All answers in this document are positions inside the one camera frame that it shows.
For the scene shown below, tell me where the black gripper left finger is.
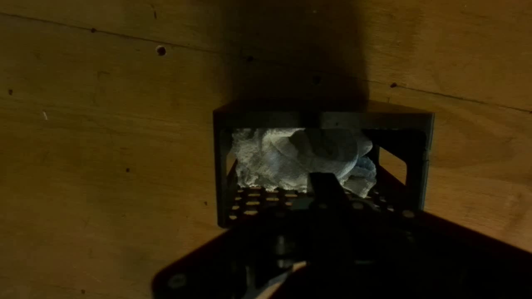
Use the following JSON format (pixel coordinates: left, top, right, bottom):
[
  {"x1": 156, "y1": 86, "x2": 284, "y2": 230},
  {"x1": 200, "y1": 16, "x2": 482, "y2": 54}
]
[{"x1": 150, "y1": 220, "x2": 313, "y2": 299}]

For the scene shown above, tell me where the black perforated box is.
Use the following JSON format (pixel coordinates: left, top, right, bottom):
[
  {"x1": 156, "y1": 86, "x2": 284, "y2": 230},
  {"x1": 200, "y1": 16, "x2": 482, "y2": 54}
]
[{"x1": 211, "y1": 101, "x2": 437, "y2": 229}]

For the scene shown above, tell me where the light grey cloth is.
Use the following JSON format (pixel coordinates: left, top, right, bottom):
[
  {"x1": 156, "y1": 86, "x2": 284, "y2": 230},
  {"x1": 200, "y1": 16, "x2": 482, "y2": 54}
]
[{"x1": 230, "y1": 126, "x2": 379, "y2": 199}]

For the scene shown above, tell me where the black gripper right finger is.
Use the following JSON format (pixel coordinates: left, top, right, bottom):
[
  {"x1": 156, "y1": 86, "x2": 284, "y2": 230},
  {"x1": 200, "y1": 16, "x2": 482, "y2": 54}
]
[{"x1": 308, "y1": 170, "x2": 532, "y2": 299}]

